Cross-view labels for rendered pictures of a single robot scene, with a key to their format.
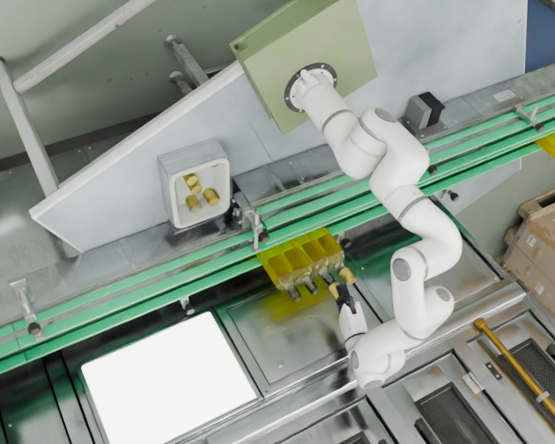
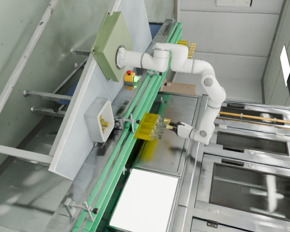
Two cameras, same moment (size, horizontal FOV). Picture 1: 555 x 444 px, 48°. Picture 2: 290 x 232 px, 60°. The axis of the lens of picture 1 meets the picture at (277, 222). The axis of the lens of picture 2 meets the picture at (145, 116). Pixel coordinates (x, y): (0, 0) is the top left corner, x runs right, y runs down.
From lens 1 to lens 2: 0.79 m
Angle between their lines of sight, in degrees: 28
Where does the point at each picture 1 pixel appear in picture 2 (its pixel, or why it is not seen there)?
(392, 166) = (179, 55)
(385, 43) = not seen: hidden behind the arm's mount
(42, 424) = not seen: outside the picture
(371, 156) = (167, 58)
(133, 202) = (82, 142)
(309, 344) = (174, 151)
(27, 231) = (25, 203)
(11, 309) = (68, 221)
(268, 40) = (105, 40)
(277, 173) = (118, 103)
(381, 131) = (167, 46)
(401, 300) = (214, 93)
